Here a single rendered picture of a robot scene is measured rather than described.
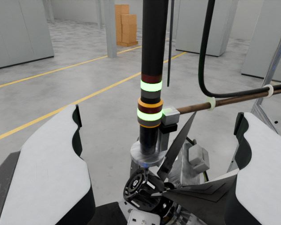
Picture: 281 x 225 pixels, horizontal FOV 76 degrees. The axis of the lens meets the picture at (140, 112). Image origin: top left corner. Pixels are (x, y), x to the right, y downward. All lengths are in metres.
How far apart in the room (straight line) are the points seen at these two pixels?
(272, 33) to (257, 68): 0.85
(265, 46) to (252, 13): 6.79
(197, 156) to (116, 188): 1.42
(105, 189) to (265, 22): 5.09
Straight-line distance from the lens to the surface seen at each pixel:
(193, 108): 0.36
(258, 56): 5.78
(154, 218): 0.61
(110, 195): 2.09
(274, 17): 5.67
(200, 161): 0.84
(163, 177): 0.67
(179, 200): 0.44
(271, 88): 0.51
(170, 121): 0.33
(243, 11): 12.47
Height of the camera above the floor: 1.72
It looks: 32 degrees down
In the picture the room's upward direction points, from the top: 1 degrees clockwise
